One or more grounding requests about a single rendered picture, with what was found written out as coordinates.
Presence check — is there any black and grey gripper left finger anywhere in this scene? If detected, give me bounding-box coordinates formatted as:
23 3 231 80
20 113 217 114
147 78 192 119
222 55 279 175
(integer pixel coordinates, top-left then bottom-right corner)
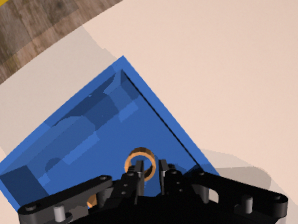
17 160 145 224

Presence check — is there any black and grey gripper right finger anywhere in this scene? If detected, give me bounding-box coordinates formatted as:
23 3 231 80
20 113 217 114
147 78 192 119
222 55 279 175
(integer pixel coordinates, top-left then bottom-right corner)
159 159 288 224

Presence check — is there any bronze bushing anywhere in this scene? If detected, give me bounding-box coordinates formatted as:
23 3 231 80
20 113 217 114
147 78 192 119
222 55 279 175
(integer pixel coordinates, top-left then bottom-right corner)
87 194 97 208
125 147 156 181

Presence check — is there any blue crate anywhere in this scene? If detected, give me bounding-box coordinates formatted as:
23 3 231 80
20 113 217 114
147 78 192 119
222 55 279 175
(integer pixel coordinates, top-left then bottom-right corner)
0 55 220 212

